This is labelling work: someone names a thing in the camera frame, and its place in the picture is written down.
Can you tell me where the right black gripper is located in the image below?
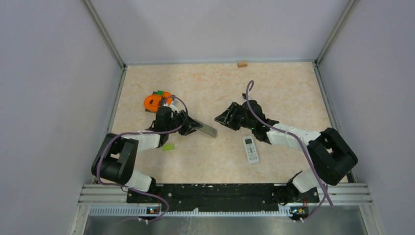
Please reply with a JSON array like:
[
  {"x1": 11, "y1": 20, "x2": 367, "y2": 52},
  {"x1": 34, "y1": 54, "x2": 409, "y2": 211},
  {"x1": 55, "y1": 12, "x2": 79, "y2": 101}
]
[{"x1": 215, "y1": 102, "x2": 255, "y2": 131}]

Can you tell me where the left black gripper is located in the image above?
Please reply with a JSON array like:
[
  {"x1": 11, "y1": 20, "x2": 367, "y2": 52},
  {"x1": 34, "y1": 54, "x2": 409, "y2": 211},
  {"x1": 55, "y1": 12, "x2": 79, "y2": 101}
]
[{"x1": 166, "y1": 110, "x2": 202, "y2": 136}]

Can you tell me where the white remote control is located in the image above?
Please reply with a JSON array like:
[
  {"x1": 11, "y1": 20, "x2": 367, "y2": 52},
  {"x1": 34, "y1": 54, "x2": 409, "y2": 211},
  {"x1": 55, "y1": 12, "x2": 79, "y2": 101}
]
[
  {"x1": 242, "y1": 136, "x2": 259, "y2": 164},
  {"x1": 196, "y1": 121, "x2": 217, "y2": 138}
]

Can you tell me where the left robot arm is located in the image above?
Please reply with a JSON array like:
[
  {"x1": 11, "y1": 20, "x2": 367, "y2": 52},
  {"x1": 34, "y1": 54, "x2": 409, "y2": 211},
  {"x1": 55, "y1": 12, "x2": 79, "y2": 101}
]
[{"x1": 91, "y1": 106, "x2": 203, "y2": 202}]

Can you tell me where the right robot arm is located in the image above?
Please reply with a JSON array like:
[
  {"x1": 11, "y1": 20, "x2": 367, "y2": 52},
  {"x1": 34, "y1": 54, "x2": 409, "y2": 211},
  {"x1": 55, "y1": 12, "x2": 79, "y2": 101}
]
[{"x1": 214, "y1": 100, "x2": 358, "y2": 202}]

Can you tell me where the white remote control upright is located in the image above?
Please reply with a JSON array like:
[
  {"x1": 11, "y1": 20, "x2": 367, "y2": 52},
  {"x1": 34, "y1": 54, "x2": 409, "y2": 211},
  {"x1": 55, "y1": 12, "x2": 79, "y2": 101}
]
[{"x1": 242, "y1": 136, "x2": 259, "y2": 164}]

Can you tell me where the orange tape roll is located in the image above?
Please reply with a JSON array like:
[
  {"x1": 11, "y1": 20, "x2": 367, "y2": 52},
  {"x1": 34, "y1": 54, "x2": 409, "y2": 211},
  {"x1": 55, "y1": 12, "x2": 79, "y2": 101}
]
[{"x1": 143, "y1": 90, "x2": 173, "y2": 113}]

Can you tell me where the green block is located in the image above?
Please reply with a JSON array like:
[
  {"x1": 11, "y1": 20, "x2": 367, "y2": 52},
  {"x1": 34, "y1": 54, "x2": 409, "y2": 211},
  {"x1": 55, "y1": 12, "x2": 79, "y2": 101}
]
[{"x1": 162, "y1": 143, "x2": 175, "y2": 151}]

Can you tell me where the dark square mat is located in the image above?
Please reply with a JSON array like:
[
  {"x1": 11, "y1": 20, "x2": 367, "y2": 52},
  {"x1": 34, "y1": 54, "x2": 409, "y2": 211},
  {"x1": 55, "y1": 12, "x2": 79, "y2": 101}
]
[{"x1": 143, "y1": 94, "x2": 173, "y2": 113}]

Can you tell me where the tan wooden block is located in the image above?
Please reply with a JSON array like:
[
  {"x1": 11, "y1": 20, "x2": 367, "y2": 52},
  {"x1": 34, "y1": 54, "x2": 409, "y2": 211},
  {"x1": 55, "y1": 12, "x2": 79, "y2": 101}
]
[{"x1": 237, "y1": 61, "x2": 248, "y2": 68}]

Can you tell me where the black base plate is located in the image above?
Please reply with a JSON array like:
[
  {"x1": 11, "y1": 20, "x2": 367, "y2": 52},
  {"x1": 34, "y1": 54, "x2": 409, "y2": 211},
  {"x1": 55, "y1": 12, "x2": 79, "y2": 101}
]
[{"x1": 126, "y1": 183, "x2": 320, "y2": 212}]

